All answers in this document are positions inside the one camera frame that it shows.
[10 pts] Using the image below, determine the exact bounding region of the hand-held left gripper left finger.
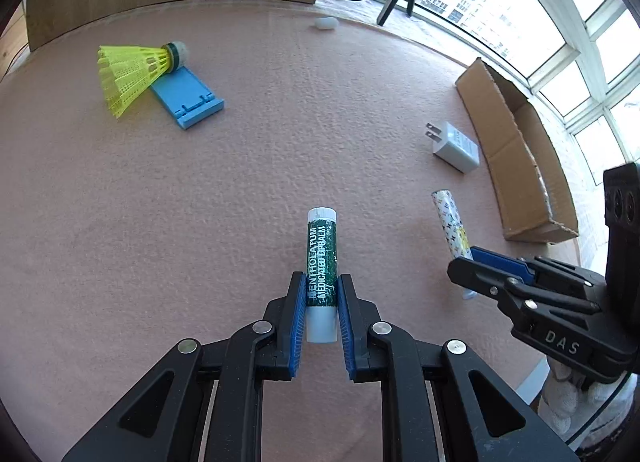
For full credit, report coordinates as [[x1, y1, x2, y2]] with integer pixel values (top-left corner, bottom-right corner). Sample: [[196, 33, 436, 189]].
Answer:
[[62, 272, 307, 462]]

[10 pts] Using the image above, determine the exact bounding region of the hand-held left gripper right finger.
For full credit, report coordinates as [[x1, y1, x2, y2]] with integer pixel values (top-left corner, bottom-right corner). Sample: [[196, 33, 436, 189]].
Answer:
[[337, 273, 581, 462]]

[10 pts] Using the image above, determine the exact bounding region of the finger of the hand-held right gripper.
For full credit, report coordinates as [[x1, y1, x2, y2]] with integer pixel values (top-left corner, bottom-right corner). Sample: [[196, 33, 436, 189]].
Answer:
[[447, 257, 601, 323], [472, 248, 606, 293]]

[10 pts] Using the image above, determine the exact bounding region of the white patterned lighter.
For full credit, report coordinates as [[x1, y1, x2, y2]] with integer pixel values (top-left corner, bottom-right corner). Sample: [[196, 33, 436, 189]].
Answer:
[[431, 188, 478, 300]]

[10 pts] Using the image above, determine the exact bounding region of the cardboard box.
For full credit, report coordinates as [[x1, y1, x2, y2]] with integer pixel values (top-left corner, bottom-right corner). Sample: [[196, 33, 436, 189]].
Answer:
[[454, 57, 580, 244]]

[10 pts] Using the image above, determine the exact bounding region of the green lip balm stick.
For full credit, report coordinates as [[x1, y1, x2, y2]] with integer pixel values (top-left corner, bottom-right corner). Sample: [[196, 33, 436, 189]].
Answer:
[[305, 207, 341, 344]]

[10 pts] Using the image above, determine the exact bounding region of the white plug charger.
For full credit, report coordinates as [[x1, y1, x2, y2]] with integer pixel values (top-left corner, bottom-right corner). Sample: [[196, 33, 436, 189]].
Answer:
[[424, 122, 481, 174]]

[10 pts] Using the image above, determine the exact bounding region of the blue plastic phone stand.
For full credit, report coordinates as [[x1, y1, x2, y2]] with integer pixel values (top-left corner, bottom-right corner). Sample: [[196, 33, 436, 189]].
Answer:
[[150, 66, 226, 131]]

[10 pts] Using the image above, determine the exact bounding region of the yellow plastic shuttlecock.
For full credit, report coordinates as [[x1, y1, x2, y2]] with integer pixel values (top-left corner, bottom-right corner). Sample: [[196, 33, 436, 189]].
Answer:
[[97, 41, 190, 120]]

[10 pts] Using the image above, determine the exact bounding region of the person's right hand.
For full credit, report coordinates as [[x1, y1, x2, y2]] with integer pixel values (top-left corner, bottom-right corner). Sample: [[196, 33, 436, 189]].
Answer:
[[542, 359, 627, 441]]

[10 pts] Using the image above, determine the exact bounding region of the pink table cloth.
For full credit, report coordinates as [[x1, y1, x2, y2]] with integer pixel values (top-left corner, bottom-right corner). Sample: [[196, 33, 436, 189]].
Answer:
[[0, 0, 583, 462]]

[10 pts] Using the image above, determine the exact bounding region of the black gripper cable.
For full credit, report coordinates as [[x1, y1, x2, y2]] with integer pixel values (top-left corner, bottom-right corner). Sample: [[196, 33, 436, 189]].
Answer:
[[565, 376, 633, 448]]

